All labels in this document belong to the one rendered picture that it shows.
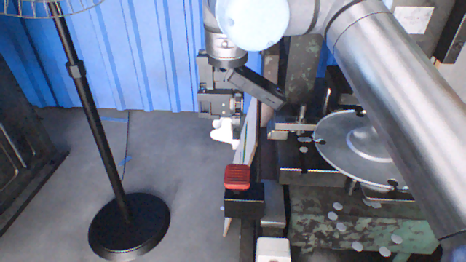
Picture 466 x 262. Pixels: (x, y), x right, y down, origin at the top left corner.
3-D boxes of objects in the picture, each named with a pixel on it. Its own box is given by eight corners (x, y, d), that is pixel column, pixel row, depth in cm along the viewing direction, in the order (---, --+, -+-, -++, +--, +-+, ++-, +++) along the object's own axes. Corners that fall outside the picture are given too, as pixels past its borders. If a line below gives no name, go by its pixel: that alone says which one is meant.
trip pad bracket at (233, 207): (261, 246, 79) (266, 198, 67) (224, 244, 79) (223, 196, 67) (261, 226, 83) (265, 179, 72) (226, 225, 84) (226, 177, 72)
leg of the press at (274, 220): (266, 343, 105) (305, 157, 51) (235, 340, 106) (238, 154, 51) (263, 164, 178) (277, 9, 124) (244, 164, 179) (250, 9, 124)
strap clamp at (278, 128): (325, 141, 85) (333, 111, 78) (267, 139, 86) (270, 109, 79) (322, 129, 89) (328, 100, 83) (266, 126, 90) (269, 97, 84)
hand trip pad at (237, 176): (249, 207, 68) (250, 185, 64) (223, 206, 69) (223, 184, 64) (250, 185, 74) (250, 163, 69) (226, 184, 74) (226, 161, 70)
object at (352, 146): (306, 110, 84) (306, 107, 84) (410, 113, 83) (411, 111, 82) (324, 185, 61) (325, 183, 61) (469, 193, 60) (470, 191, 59)
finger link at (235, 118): (231, 129, 60) (231, 92, 54) (240, 129, 59) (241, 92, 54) (230, 144, 56) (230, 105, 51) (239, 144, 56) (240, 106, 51)
